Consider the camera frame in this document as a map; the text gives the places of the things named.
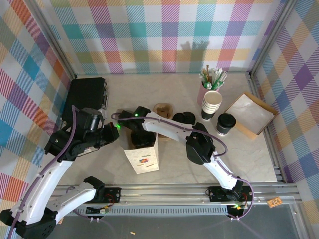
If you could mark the stack of black cup lids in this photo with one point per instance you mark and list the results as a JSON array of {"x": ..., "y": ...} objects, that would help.
[{"x": 185, "y": 117}]

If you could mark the stack of paper cups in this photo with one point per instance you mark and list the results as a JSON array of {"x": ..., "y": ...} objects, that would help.
[{"x": 211, "y": 104}]

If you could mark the black paper coffee cup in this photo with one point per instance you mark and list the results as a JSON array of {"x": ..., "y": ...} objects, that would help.
[{"x": 223, "y": 131}]

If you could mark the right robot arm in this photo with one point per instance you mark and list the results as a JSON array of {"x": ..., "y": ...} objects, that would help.
[{"x": 199, "y": 144}]

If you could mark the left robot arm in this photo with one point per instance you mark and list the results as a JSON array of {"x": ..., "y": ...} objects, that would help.
[{"x": 49, "y": 179}]

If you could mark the brown pulp cup carrier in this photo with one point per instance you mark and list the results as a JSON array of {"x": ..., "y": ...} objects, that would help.
[{"x": 163, "y": 109}]

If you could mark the black hard carrying case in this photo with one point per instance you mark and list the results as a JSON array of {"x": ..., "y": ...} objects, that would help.
[{"x": 84, "y": 92}]

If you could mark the pink cylindrical holder cup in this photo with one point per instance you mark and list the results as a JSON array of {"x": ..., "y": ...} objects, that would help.
[{"x": 201, "y": 92}]

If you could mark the small green circuit board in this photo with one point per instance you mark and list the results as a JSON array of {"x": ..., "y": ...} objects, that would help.
[
  {"x": 103, "y": 210},
  {"x": 238, "y": 207}
]

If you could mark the plaid patterned backdrop panel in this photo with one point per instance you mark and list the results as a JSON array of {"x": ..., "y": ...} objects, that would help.
[
  {"x": 299, "y": 99},
  {"x": 159, "y": 30},
  {"x": 20, "y": 99}
]

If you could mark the green white wrapped stick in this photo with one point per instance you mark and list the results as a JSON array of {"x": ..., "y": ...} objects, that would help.
[
  {"x": 203, "y": 75},
  {"x": 217, "y": 74},
  {"x": 208, "y": 85},
  {"x": 223, "y": 77}
]

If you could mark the stack of white napkins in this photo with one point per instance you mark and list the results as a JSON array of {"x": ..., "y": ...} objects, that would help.
[{"x": 251, "y": 112}]

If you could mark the brown cardboard napkin tray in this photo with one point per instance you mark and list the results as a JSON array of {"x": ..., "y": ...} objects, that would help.
[{"x": 269, "y": 109}]

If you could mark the orange printed tag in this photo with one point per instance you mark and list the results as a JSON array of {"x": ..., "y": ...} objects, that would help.
[{"x": 274, "y": 203}]

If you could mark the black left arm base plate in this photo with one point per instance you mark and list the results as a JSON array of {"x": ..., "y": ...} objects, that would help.
[{"x": 114, "y": 194}]

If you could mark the aluminium mounting rail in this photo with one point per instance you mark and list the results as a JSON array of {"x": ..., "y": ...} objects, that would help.
[{"x": 162, "y": 196}]

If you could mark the aluminium frame post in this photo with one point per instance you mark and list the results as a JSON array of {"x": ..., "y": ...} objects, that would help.
[
  {"x": 271, "y": 37},
  {"x": 56, "y": 44}
]

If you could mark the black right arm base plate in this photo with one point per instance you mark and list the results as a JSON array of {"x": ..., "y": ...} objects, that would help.
[{"x": 216, "y": 193}]

